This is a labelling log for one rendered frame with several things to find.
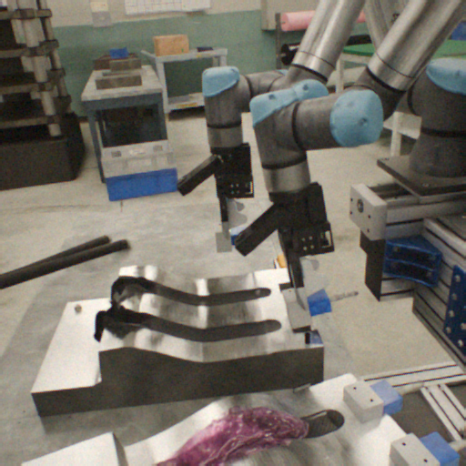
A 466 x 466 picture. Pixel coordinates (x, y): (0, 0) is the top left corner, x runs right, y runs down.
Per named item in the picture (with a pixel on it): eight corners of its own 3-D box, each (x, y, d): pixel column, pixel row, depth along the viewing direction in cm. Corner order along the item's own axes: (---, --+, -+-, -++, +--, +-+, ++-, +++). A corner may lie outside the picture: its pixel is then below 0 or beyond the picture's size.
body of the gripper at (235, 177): (254, 201, 99) (251, 147, 94) (215, 205, 99) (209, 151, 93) (250, 188, 106) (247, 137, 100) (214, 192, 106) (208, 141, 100)
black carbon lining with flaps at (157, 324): (270, 293, 95) (268, 254, 91) (284, 344, 81) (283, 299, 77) (104, 310, 94) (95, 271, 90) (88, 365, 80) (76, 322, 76)
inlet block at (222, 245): (268, 238, 111) (268, 217, 108) (272, 248, 106) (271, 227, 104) (215, 243, 110) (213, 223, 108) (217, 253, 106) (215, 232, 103)
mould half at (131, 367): (294, 300, 104) (293, 249, 98) (323, 385, 81) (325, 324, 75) (74, 324, 102) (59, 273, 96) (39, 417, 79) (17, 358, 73)
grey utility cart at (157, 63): (221, 107, 693) (216, 41, 650) (233, 114, 649) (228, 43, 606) (150, 118, 663) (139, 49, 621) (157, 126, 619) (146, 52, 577)
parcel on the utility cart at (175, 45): (184, 56, 638) (181, 34, 625) (190, 58, 610) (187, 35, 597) (155, 59, 627) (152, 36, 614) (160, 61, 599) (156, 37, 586)
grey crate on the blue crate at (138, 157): (172, 155, 418) (170, 139, 412) (177, 168, 382) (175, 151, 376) (105, 164, 409) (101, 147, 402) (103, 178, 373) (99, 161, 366)
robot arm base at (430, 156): (453, 153, 115) (460, 114, 110) (493, 172, 101) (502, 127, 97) (396, 160, 113) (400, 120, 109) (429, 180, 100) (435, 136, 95)
